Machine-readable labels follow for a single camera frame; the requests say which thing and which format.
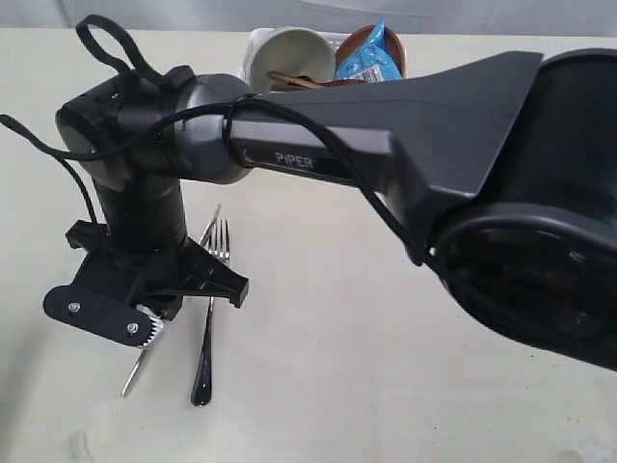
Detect lower brown wooden chopstick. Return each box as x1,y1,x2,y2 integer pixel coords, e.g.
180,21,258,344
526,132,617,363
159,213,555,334
267,71,324,89

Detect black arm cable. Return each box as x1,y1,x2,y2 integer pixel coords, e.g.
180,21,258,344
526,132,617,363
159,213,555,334
0,14,435,269

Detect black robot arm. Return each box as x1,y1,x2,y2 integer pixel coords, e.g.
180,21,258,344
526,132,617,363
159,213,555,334
43,48,616,369

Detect silver fork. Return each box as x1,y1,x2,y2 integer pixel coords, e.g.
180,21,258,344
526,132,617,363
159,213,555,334
191,218,230,407

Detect upper brown wooden chopstick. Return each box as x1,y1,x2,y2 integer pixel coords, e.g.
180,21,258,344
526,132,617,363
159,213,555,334
267,70,326,93

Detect grey-green ceramic bowl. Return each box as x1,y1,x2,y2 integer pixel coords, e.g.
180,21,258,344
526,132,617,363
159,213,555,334
245,27,335,93

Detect white perforated plastic basket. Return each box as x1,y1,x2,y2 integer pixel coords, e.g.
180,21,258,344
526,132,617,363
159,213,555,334
236,27,351,83

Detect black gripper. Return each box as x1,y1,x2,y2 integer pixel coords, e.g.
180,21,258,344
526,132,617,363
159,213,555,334
42,220,249,348

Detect brown ceramic plate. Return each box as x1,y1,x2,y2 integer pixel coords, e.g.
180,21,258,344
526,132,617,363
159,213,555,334
335,24,407,78

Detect brown wooden spoon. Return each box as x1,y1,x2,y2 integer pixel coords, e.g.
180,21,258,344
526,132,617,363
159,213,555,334
298,75,365,89

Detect brown wooden chopstick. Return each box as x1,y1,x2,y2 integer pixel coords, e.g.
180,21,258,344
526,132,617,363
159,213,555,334
267,71,324,89
267,70,326,93

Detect blue snack packet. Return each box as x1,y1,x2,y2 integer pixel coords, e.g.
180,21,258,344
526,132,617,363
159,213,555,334
335,19,403,83

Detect silver table knife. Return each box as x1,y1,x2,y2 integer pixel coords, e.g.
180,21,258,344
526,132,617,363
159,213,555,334
121,204,222,398

